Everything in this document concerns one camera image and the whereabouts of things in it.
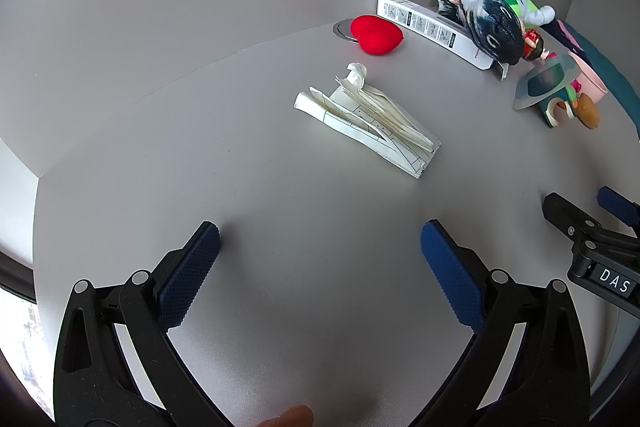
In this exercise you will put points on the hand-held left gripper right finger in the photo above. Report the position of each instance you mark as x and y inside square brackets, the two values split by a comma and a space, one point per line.
[452, 279]

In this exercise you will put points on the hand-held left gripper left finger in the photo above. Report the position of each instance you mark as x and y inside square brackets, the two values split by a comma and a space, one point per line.
[187, 279]

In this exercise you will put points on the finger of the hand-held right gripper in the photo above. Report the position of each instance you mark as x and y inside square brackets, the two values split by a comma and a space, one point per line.
[619, 204]
[567, 213]

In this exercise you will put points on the brown plush toy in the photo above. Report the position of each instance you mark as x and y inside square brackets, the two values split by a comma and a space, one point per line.
[587, 112]

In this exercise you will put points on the small doll with red bow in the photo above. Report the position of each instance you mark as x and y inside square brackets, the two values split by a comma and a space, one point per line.
[535, 49]

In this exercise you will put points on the person's left hand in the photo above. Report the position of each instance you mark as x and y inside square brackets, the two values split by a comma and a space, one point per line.
[292, 417]

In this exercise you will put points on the teal curved toy piece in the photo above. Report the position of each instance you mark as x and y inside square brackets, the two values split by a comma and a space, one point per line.
[550, 117]

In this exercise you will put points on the pink container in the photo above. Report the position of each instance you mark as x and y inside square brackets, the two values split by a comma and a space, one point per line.
[592, 84]

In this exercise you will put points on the teal bedding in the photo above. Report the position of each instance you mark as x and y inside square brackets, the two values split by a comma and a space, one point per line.
[610, 72]

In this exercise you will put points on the silver fan-shaped toy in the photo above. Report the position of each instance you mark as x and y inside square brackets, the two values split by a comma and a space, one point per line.
[545, 82]

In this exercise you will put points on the folded printed paper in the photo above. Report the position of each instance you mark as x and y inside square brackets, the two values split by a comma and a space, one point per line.
[400, 157]

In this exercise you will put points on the crumpled white paper wrapper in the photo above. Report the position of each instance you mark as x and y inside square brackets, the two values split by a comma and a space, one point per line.
[395, 117]

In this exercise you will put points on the navy printed blanket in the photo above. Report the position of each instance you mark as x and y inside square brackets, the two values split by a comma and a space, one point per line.
[561, 30]

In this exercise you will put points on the dark blue fish plush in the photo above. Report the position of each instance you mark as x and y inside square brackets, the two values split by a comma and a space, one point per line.
[492, 27]

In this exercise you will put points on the long white printed box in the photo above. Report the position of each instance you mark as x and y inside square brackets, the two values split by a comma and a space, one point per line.
[430, 27]

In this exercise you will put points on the red heart plush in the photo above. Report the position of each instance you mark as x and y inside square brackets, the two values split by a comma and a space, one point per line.
[376, 36]

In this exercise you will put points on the round metal desk grommet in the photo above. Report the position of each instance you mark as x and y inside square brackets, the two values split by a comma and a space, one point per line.
[340, 27]

